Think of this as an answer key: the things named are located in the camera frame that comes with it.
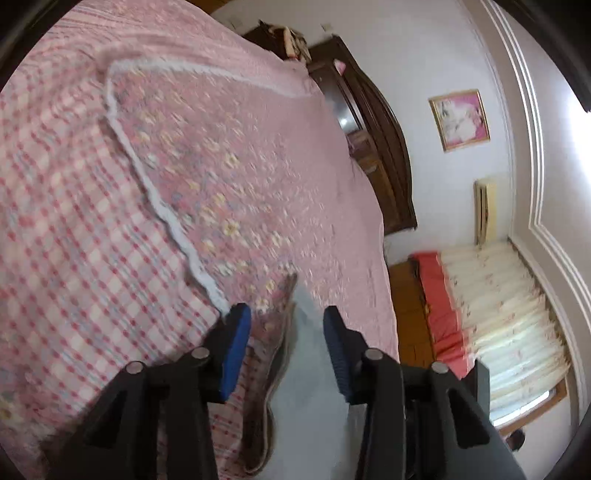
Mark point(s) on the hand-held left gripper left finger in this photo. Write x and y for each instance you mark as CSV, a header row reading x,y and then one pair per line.
x,y
238,350

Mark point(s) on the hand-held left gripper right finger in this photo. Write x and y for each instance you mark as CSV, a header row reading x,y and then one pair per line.
x,y
337,355

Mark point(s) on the grey pants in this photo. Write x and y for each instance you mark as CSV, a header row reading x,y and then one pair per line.
x,y
307,397

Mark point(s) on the wooden cabinet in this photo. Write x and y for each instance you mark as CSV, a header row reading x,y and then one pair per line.
x,y
408,314

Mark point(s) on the floral curtain with red hem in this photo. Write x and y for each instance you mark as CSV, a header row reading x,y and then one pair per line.
x,y
489,314

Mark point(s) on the window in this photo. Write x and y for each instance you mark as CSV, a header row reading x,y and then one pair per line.
x,y
526,408

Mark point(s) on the cream air conditioner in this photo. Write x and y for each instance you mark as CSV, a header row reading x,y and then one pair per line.
x,y
485,212

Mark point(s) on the pink checked bedsheet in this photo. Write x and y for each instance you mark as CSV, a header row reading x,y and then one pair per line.
x,y
69,230

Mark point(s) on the dark wooden headboard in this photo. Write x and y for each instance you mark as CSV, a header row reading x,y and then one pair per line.
x,y
383,152

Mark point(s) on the framed pink picture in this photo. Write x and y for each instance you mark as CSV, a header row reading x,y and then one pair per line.
x,y
461,120

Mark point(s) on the pile of clothes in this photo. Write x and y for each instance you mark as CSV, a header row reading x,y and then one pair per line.
x,y
291,41

